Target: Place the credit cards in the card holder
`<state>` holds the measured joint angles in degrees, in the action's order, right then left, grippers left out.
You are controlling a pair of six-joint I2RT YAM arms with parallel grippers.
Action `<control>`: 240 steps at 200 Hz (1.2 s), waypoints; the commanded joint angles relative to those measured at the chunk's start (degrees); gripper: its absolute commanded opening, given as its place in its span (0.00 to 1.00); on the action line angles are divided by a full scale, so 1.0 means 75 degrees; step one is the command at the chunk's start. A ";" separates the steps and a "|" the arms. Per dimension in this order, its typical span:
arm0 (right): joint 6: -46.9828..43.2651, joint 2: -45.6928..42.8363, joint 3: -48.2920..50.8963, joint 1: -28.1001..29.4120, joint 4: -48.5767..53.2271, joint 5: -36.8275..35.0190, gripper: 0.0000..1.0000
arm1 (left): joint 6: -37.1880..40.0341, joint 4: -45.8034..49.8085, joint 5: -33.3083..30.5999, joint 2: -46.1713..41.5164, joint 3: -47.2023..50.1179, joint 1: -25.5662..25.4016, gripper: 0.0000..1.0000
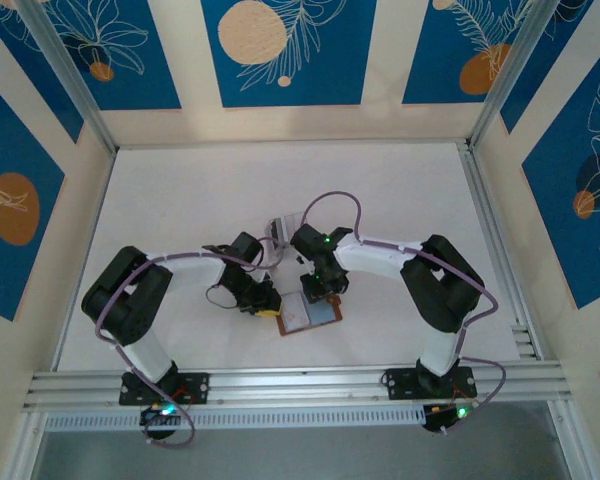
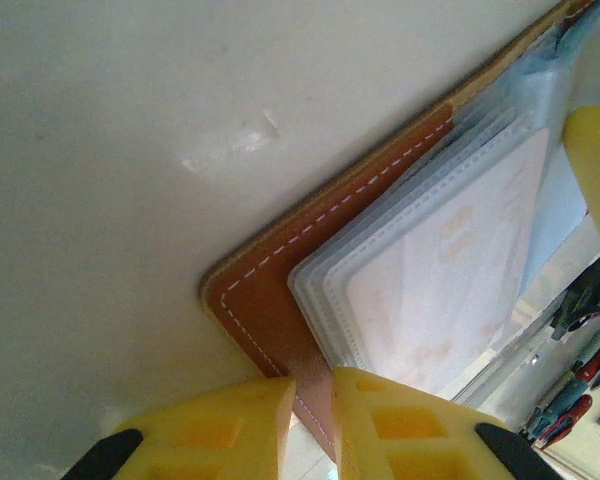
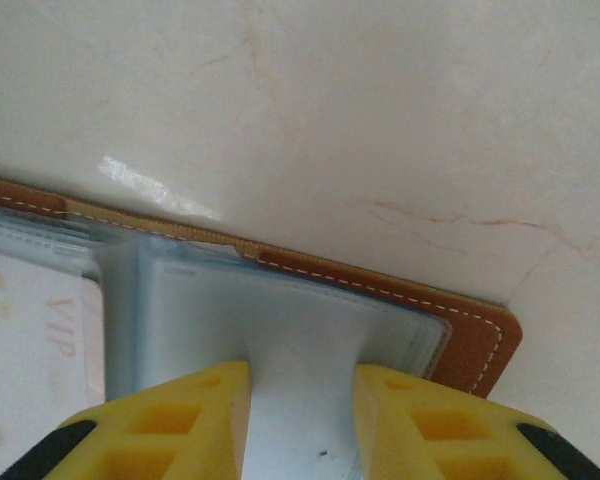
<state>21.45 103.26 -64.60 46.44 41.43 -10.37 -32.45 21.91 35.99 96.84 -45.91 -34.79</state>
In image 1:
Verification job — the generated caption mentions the white credit card pink print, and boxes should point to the white credit card pink print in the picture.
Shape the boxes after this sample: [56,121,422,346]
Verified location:
[282,294,311,334]

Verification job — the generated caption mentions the brown leather card holder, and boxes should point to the brown leather card holder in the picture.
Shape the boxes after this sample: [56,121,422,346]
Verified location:
[275,292,344,339]

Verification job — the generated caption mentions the clear acrylic card stand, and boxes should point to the clear acrylic card stand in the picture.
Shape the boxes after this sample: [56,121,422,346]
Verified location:
[268,212,311,254]

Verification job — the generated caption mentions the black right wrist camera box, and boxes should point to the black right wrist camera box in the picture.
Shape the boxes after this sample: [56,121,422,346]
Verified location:
[289,223,331,259]

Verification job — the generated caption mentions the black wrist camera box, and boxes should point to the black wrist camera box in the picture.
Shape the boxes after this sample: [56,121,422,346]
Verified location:
[289,223,331,259]
[229,231,261,264]

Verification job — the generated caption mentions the thin black left wrist cable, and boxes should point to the thin black left wrist cable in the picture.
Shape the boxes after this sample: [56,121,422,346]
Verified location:
[205,284,241,311]

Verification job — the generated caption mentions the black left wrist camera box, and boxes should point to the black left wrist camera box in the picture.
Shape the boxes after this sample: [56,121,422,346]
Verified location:
[229,231,261,264]

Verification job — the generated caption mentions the aluminium mounting rail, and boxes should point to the aluminium mounting rail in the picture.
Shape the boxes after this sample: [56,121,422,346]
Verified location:
[22,362,574,414]

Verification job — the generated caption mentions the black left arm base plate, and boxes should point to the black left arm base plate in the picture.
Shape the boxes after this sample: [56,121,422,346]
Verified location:
[118,372,211,406]

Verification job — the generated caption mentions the white slotted cable duct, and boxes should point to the white slotted cable duct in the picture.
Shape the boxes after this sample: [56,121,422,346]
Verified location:
[44,407,426,432]

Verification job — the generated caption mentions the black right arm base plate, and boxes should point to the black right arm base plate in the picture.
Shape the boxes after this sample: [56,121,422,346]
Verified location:
[382,367,477,401]

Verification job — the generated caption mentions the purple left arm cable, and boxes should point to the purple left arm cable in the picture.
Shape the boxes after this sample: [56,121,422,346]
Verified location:
[95,235,286,449]

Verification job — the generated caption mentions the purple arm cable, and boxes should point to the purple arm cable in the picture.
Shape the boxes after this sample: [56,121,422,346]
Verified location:
[95,235,286,449]
[299,191,507,436]

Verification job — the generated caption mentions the aluminium table side rail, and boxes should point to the aluminium table side rail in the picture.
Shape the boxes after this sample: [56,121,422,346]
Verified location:
[457,142,541,359]

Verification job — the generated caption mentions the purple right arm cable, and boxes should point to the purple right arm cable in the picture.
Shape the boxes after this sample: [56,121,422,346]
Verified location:
[299,191,507,436]

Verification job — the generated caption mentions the aluminium frame leg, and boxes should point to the aluminium frame leg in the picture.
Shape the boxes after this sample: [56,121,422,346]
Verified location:
[547,399,594,480]
[7,412,49,480]

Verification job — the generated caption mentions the aluminium frame post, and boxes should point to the aluminium frame post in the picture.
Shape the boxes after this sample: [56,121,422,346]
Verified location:
[467,0,564,151]
[17,0,119,156]

